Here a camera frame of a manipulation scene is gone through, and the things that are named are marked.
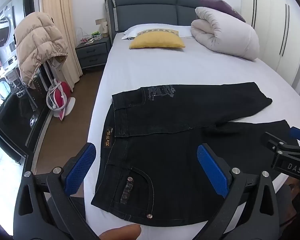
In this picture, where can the person's left hand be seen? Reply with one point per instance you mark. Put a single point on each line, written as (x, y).
(120, 233)

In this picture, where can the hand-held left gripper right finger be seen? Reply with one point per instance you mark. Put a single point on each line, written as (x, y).
(212, 170)

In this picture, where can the beige puffer jacket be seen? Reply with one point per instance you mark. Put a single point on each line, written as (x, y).
(37, 45)

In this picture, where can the red and white iron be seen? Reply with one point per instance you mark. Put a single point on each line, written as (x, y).
(62, 97)

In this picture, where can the brown paper bag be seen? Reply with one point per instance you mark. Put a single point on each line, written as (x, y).
(103, 27)

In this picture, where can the silver washing machine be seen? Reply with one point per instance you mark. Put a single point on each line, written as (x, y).
(2, 32)

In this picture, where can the patterned trim pillow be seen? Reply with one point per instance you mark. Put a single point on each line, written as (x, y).
(157, 31)

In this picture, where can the grey nightstand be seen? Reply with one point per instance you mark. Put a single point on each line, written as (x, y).
(93, 53)

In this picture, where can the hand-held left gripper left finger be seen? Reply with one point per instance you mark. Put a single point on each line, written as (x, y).
(78, 170)

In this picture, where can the grey bed with white sheet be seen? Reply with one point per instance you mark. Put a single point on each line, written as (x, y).
(165, 62)

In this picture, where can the rolled white duvet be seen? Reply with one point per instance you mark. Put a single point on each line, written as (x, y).
(227, 35)

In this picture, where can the yellow pillow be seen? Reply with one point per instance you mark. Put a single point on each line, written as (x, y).
(157, 41)

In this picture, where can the purple pillow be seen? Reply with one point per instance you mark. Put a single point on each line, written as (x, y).
(222, 6)

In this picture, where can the white wardrobe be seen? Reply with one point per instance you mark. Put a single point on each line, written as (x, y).
(272, 25)

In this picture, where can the black denim pants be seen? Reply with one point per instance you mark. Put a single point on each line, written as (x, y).
(165, 142)

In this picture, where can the beige curtain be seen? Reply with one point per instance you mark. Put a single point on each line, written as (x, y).
(62, 12)

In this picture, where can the white pillow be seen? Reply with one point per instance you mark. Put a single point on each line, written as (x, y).
(129, 31)

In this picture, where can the black glossy cabinet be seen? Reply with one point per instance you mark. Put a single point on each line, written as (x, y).
(22, 120)

